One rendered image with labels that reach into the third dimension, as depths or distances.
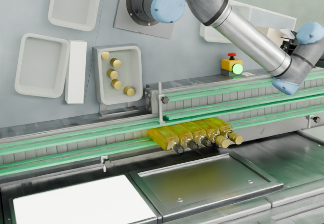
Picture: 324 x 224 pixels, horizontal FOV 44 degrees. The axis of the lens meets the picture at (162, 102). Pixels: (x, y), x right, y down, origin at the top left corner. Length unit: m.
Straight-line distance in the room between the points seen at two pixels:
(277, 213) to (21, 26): 1.11
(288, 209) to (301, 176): 0.27
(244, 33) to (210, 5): 0.13
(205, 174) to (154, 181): 0.20
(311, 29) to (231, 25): 0.26
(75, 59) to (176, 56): 0.46
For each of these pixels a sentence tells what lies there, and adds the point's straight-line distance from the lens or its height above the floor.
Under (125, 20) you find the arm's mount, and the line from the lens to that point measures 1.65.
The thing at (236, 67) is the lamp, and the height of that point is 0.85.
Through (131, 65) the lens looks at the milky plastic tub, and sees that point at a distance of 1.67.
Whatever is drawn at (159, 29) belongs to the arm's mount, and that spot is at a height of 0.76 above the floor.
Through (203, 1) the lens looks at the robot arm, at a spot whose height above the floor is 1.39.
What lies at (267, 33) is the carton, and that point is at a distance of 1.53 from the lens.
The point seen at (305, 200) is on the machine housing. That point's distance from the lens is 1.48.
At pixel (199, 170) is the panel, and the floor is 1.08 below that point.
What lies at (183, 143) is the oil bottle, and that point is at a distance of 1.49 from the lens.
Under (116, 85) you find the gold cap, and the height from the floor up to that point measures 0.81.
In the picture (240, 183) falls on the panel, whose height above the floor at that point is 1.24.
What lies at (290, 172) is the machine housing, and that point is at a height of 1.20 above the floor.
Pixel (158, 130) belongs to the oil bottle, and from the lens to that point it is 1.55.
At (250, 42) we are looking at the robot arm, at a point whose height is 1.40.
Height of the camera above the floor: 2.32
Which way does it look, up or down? 62 degrees down
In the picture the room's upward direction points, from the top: 122 degrees clockwise
